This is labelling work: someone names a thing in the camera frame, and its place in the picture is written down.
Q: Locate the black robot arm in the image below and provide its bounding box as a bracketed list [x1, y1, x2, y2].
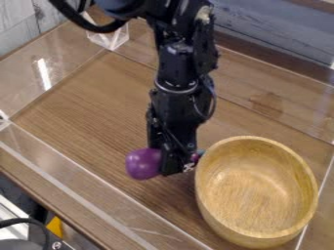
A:
[49, 0, 220, 180]

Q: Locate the black cable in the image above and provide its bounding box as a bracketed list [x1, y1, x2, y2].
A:
[0, 218, 51, 250]

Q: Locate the brown wooden bowl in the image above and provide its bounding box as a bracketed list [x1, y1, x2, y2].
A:
[196, 136, 319, 249]

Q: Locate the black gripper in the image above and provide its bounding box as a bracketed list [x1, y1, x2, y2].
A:
[146, 79, 217, 176]

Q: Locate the clear acrylic tray wall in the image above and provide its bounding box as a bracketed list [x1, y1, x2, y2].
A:
[0, 21, 334, 250]

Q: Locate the clear acrylic corner bracket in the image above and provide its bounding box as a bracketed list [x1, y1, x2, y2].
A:
[83, 11, 132, 52]

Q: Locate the purple toy eggplant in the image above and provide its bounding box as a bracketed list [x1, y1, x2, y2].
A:
[126, 148, 205, 181]

